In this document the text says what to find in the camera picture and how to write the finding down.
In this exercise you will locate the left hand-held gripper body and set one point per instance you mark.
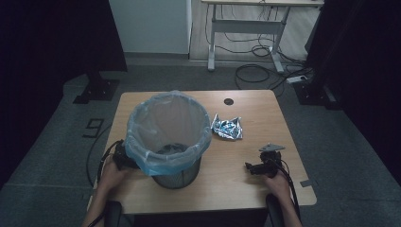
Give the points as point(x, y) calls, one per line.
point(121, 157)

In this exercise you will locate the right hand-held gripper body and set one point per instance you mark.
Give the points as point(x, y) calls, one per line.
point(270, 159)

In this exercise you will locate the silver foil wrapper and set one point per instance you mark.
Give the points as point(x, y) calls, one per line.
point(227, 128)

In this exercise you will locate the blue plastic bin liner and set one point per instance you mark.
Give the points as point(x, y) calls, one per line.
point(167, 126)

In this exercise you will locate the black mesh trash bin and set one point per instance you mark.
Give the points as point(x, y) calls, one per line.
point(176, 176)

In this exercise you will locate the person's left hand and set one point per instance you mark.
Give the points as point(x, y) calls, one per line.
point(111, 176)

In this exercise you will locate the person's right hand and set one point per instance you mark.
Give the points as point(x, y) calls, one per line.
point(278, 186)

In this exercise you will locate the black chair armrest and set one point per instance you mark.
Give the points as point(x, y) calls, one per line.
point(274, 211)
point(112, 214)

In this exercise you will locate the grey tape piece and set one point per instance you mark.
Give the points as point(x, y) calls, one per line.
point(308, 183)

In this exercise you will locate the black stand base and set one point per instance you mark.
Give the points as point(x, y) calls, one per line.
point(315, 94)
point(96, 90)

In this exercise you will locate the white power strip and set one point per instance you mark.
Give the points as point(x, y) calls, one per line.
point(296, 79)

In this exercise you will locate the black curtain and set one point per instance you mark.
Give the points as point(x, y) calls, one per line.
point(362, 63)
point(47, 47)

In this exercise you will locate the white cabinet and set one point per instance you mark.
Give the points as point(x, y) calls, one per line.
point(151, 25)

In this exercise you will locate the white metal frame desk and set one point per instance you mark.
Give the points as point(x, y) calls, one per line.
point(249, 26)

